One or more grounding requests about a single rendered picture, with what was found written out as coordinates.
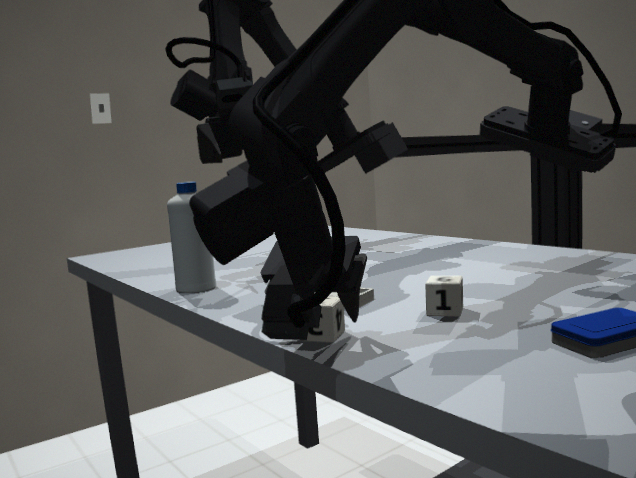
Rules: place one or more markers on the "grey bottle with blue cap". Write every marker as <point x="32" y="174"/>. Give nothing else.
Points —
<point x="193" y="263"/>

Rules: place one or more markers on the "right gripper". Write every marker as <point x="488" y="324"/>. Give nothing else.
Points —
<point x="218" y="135"/>

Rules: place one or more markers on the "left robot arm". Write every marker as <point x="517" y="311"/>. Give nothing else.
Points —
<point x="275" y="189"/>

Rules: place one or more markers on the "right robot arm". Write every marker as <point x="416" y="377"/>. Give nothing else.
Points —
<point x="261" y="24"/>

